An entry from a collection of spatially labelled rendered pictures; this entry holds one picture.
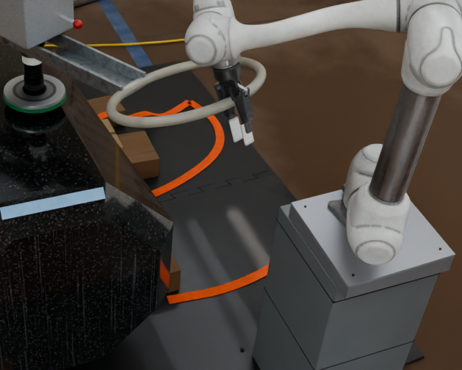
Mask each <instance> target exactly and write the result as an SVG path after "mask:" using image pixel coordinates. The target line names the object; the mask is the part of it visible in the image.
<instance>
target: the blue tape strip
mask: <svg viewBox="0 0 462 370"><path fill-rule="evenodd" d="M104 198H105V194H104V188H103V187H100V188H96V189H89V190H85V191H81V192H74V193H70V194H66V195H60V196H56V197H49V198H45V199H41V200H35V201H31V202H27V203H20V204H16V205H12V206H5V207H1V208H0V211H1V217H2V219H3V220H5V219H9V218H13V217H19V216H23V215H27V214H33V213H38V212H42V211H48V210H52V209H56V208H62V207H66V206H72V205H76V204H80V203H86V202H90V201H94V200H101V199H104Z"/></svg>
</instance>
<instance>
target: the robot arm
mask: <svg viewBox="0 0 462 370"><path fill-rule="evenodd" d="M193 12H194V14H193V22H192V23H191V24H190V25H189V27H188V29H187V32H186V34H185V38H184V42H185V50H186V54H187V56H188V57H189V58H190V60H191V61H192V62H194V63H195V64H196V65H200V66H210V67H211V68H213V72H214V77H215V80H216V81H218V83H216V84H214V88H215V90H216V93H217V97H218V101H221V100H223V99H225V98H227V97H229V96H231V100H232V101H234V103H235V105H236V108H237V111H238V113H239V116H240V119H241V123H240V122H239V118H238V117H237V114H236V113H235V106H233V107H231V108H230V109H227V110H226V111H223V112H222V116H223V117H225V116H226V118H227V119H228V121H229V125H230V128H231V133H232V136H233V139H234V142H237V141H239V140H241V139H242V138H243V139H244V142H245V145H249V144H250V143H252V142H254V139H253V133H252V128H251V125H250V122H251V121H252V120H254V114H253V108H252V104H251V100H250V88H249V87H243V86H242V82H241V81H240V79H239V78H240V76H241V75H242V71H241V67H240V63H239V61H240V60H241V55H240V53H242V52H243V51H246V50H249V49H253V48H261V47H265V46H272V45H275V44H279V43H285V42H288V41H291V40H296V39H300V38H303V37H309V36H312V35H318V34H321V33H324V32H329V31H333V30H337V29H349V28H360V29H375V30H382V31H387V32H402V33H407V39H406V41H405V48H404V53H403V62H402V67H401V71H400V72H401V77H402V80H403V85H402V88H401V91H400V94H399V97H398V99H397V104H396V106H395V109H394V113H393V115H392V118H391V122H390V124H389V128H388V131H387V133H386V137H385V139H384V142H383V145H382V144H372V145H368V146H366V147H364V148H362V149H361V150H360V151H359V152H358V153H357V154H356V155H355V157H354V158H353V160H352V161H351V164H350V168H349V170H348V174H347V180H346V184H344V185H343V186H342V191H343V193H344V199H341V200H331V201H329V202H328V208H329V209H330V210H331V211H332V212H333V213H334V214H335V215H336V216H337V217H338V218H339V220H340V221H341V223H342V224H343V225H344V226H345V227H346V229H347V240H348V242H349V245H350V248H351V249H352V251H353V252H354V254H355V255H356V256H357V258H359V259H361V260H362V261H364V262H366V263H368V264H373V265H378V264H384V263H386V262H389V261H390V260H392V259H393V258H394V257H395V256H396V254H398V252H399V251H400V248H401V247H402V245H403V235H404V233H405V227H406V223H407V219H408V213H409V210H410V206H411V202H410V199H409V196H408V195H407V193H406V190H407V188H408V185H409V183H410V180H411V177H412V175H413V172H414V169H415V166H416V163H417V161H418V158H419V155H420V153H421V151H422V147H423V145H424V143H425V140H426V137H427V134H428V132H429V129H430V126H431V123H432V121H433V118H434V115H435V113H436V110H437V108H438V104H439V102H440V100H441V96H442V94H444V93H445V92H446V91H448V90H449V89H450V88H451V86H452V85H453V84H454V83H456V81H457V80H459V78H460V77H461V76H462V0H363V1H356V2H351V3H346V4H340V5H336V6H332V7H326V8H323V9H320V10H315V11H312V12H307V13H305V14H302V15H297V16H295V17H291V18H287V19H284V20H281V21H276V22H273V23H266V24H261V25H245V24H242V23H240V22H239V21H237V20H236V18H235V16H234V10H233V7H232V5H231V1H230V0H193ZM235 116H236V117H235ZM240 126H241V128H240ZM241 129H242V130H241ZM242 136H243V137H242Z"/></svg>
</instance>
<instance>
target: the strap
mask: <svg viewBox="0 0 462 370"><path fill-rule="evenodd" d="M188 106H191V107H193V108H194V109H198V108H201V107H202V106H201V105H199V104H197V103H196V102H194V101H188V100H186V101H184V102H182V103H181V104H179V105H178V106H176V107H174V108H173V109H171V110H169V111H167V112H165V113H161V114H156V113H152V112H147V111H143V112H137V113H134V114H132V115H128V116H131V117H145V116H149V115H155V116H157V117H158V116H164V115H173V114H177V113H179V112H180V111H181V110H183V109H185V108H187V107H188ZM98 116H99V118H100V119H101V120H103V119H104V118H106V117H108V115H107V111H105V112H102V113H100V114H98ZM207 118H208V119H209V121H210V122H211V124H212V125H213V127H214V131H215V134H216V142H215V145H214V147H213V149H212V151H211V152H210V154H209V155H208V156H207V157H206V158H205V159H204V160H203V161H202V162H201V163H199V164H198V165H196V166H195V167H193V168H192V169H191V170H189V171H188V172H186V173H185V174H183V175H182V176H180V177H178V178H177V179H175V180H173V181H171V182H170V183H168V184H165V185H164V186H161V187H159V188H158V189H155V190H153V191H152V192H153V194H154V195H155V197H157V196H159V195H162V194H164V193H166V192H168V191H170V190H171V189H174V188H176V187H177V186H179V185H181V184H183V183H184V182H186V181H188V180H189V179H191V178H192V177H194V176H195V175H197V174H198V173H199V172H201V171H202V170H204V169H205V168H206V167H208V166H209V165H210V164H211V163H212V162H213V161H214V160H215V159H216V158H217V156H218V155H219V154H220V151H221V150H222V148H223V145H224V139H225V137H224V133H223V128H222V126H221V125H220V122H219V121H218V119H217V118H216V117H215V116H214V115H212V116H209V117H207ZM268 268H269V264H268V265H266V266H264V267H263V268H261V269H259V270H257V271H255V272H253V273H251V274H249V275H246V276H244V277H241V278H240V279H237V280H234V281H231V282H230V283H226V284H223V285H220V286H215V287H212V288H209V289H203V290H199V291H191V292H187V293H182V294H174V295H170V296H167V299H168V302H169V304H173V303H178V302H186V301H190V300H198V299H202V298H207V297H213V296H216V295H218V294H223V293H226V292H229V291H233V290H235V289H238V288H241V287H243V286H246V285H248V284H250V283H252V282H255V281H257V280H259V279H261V278H263V277H265V276H267V272H268Z"/></svg>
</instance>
